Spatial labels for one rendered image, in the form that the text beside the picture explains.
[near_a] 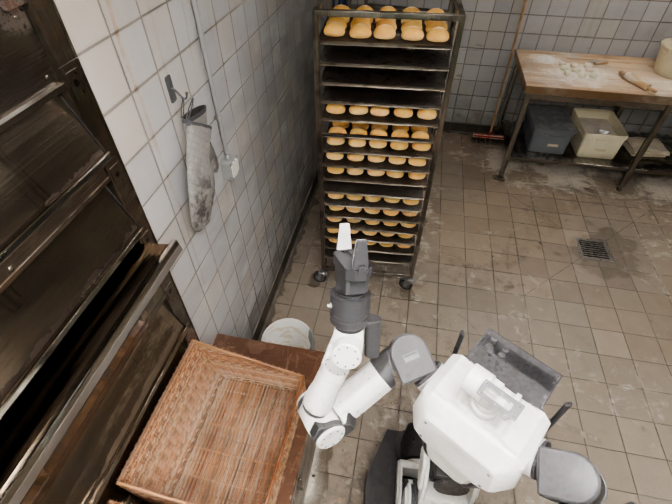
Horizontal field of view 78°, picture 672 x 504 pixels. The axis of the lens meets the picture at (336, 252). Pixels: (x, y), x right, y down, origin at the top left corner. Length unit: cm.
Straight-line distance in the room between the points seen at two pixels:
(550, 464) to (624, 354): 223
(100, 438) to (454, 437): 105
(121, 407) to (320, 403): 77
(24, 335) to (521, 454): 112
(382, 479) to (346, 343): 141
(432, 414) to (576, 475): 30
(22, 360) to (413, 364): 89
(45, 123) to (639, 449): 293
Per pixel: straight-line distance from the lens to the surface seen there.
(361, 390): 109
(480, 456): 104
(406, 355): 107
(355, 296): 86
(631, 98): 409
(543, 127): 424
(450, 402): 104
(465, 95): 474
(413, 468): 209
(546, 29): 461
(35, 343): 119
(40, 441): 111
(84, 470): 154
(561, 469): 106
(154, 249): 139
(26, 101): 114
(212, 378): 196
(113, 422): 157
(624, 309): 350
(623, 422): 296
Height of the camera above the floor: 231
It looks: 46 degrees down
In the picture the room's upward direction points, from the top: straight up
